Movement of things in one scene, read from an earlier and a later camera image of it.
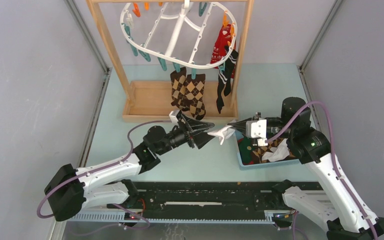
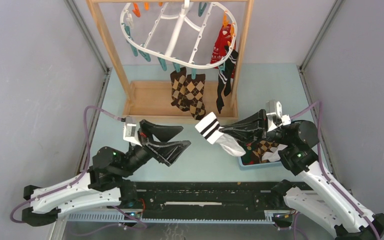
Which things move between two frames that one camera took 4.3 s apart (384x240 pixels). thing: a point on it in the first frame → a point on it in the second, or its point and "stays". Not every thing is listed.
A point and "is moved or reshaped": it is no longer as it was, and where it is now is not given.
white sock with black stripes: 223,133 is moved or reshaped
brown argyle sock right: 193,89 stays
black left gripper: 201,138 → 168,153
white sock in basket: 281,151 stays
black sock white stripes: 225,75 stays
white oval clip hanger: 191,35 stays
